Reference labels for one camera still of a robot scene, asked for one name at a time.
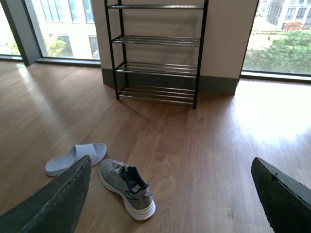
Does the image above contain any light blue slide sandal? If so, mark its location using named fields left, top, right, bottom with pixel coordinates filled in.
left=45, top=143, right=107, bottom=176

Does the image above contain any black metal shoe rack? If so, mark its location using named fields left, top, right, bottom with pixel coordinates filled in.
left=104, top=0, right=208, bottom=107

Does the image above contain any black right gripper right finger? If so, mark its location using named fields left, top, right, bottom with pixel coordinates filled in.
left=251, top=157, right=311, bottom=233

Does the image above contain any grey sneaker white sole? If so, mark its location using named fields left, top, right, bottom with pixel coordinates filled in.
left=99, top=159, right=156, bottom=221

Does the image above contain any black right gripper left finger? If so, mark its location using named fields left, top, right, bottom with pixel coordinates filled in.
left=0, top=155, right=91, bottom=233

